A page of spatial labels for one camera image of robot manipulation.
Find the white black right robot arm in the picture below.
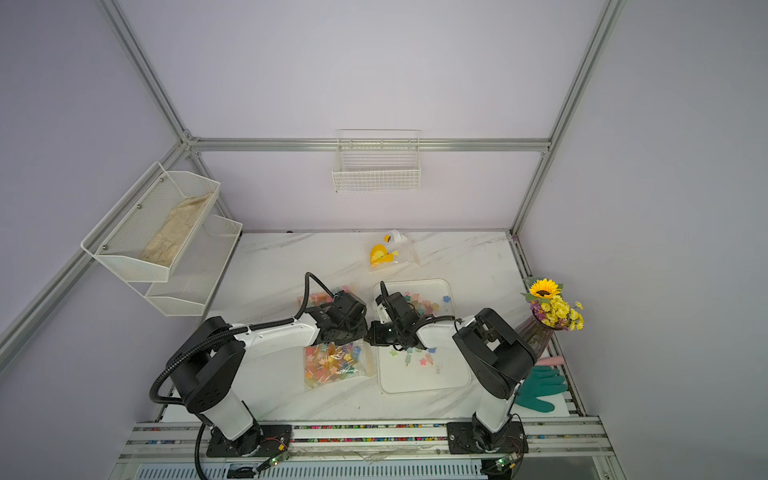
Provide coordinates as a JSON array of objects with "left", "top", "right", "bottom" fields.
[{"left": 365, "top": 282, "right": 538, "bottom": 454}]

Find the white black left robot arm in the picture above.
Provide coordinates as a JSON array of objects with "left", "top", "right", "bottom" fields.
[{"left": 148, "top": 272, "right": 367, "bottom": 457}]

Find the white wire wall basket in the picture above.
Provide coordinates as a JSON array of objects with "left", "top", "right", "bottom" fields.
[{"left": 332, "top": 129, "right": 422, "bottom": 194}]

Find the pile of candies on tray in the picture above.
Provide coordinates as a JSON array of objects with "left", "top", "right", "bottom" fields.
[{"left": 382, "top": 292, "right": 456, "bottom": 351}]

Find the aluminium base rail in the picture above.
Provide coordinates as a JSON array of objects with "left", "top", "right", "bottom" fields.
[{"left": 110, "top": 416, "right": 625, "bottom": 479}]

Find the clear ziploc bag of candies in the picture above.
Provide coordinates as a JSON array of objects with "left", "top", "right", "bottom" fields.
[{"left": 369, "top": 229, "right": 419, "bottom": 270}]

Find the sunflower and yellow flower bouquet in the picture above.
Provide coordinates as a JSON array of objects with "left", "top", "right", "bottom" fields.
[{"left": 522, "top": 277, "right": 585, "bottom": 331}]

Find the white plastic tray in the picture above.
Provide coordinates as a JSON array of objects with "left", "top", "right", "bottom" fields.
[{"left": 376, "top": 279, "right": 472, "bottom": 394}]

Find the green rubber glove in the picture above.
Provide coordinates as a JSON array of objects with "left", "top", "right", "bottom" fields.
[{"left": 515, "top": 366, "right": 568, "bottom": 413}]

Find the beige cloth in shelf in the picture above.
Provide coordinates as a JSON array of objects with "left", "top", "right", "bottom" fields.
[{"left": 141, "top": 194, "right": 211, "bottom": 267}]

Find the dark glass vase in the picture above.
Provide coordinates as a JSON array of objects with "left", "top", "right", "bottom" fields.
[{"left": 515, "top": 314, "right": 556, "bottom": 360}]

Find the white two-tier mesh shelf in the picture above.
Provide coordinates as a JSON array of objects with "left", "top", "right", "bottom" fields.
[{"left": 81, "top": 163, "right": 242, "bottom": 317}]

